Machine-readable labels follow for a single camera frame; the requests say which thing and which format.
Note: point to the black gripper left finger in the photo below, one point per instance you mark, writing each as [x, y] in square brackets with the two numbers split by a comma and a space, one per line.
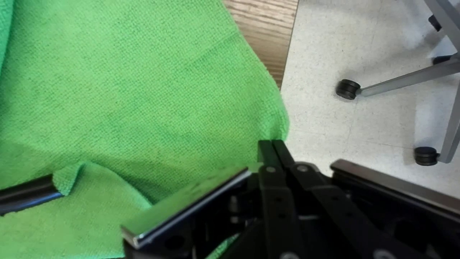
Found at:
[274, 205]

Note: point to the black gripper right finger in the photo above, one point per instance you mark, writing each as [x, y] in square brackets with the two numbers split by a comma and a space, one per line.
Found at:
[350, 220]

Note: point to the green microfiber towel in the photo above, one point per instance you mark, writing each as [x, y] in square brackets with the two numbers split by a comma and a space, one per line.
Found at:
[134, 95]

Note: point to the white ribbed office chair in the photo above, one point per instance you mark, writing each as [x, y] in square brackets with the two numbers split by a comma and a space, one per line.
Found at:
[408, 79]

